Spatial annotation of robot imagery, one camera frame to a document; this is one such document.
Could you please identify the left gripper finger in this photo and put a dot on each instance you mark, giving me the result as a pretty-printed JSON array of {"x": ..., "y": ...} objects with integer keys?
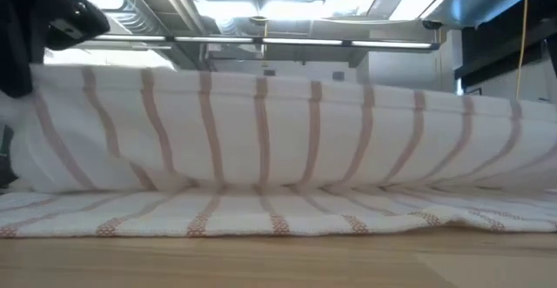
[{"x": 15, "y": 77}]

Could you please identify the white towel with red stripes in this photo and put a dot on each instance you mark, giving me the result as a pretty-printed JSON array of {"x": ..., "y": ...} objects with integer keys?
[{"x": 278, "y": 127}]

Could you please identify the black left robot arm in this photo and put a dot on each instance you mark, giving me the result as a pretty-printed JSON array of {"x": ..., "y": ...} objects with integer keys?
[{"x": 5, "y": 166}]

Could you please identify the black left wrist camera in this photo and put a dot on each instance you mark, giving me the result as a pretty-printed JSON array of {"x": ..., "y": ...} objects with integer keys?
[{"x": 78, "y": 22}]

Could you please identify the grey wall vent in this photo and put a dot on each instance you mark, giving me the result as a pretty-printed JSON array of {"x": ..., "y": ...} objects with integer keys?
[
  {"x": 338, "y": 75},
  {"x": 269, "y": 72}
]

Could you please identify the linear ceiling light rail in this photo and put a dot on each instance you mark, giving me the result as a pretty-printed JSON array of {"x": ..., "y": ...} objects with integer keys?
[{"x": 300, "y": 41}]

